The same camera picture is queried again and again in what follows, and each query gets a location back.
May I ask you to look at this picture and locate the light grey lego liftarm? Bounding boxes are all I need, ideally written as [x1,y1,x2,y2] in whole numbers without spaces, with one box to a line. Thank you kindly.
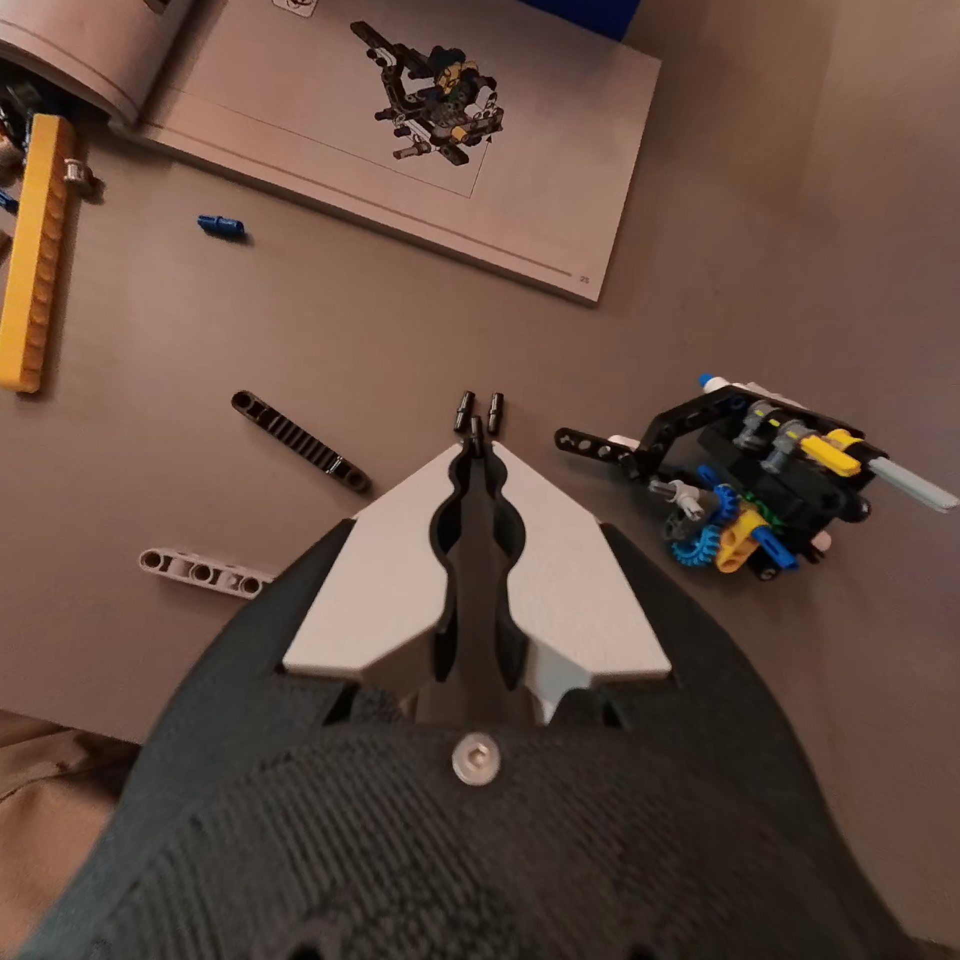
[138,547,277,600]

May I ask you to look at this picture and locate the pile of small lego parts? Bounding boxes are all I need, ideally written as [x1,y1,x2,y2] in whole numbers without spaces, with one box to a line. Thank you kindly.
[0,71,46,260]

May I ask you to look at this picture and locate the long yellow lego beam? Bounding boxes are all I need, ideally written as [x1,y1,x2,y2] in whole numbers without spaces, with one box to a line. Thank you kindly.
[0,112,80,395]

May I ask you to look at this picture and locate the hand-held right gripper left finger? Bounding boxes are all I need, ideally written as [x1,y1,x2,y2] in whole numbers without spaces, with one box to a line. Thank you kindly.
[282,441,481,687]

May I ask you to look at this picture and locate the person's beige trousers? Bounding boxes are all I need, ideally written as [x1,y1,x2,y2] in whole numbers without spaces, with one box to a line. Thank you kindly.
[0,708,147,954]

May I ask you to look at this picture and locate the partly built lego model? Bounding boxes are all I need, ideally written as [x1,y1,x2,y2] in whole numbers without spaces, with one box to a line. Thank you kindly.
[553,372,960,582]

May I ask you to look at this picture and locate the black lego gear rack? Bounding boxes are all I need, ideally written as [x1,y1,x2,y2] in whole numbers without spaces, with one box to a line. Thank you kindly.
[230,390,371,495]

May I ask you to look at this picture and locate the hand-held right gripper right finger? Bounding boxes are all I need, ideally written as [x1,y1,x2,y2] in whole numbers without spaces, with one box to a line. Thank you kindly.
[480,439,673,727]

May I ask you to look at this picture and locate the lego instruction booklet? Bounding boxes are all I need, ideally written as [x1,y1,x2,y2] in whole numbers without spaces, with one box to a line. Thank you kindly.
[0,0,663,305]

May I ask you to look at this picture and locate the blue plastic bin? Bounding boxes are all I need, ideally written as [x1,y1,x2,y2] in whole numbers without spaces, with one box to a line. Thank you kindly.
[517,0,635,42]

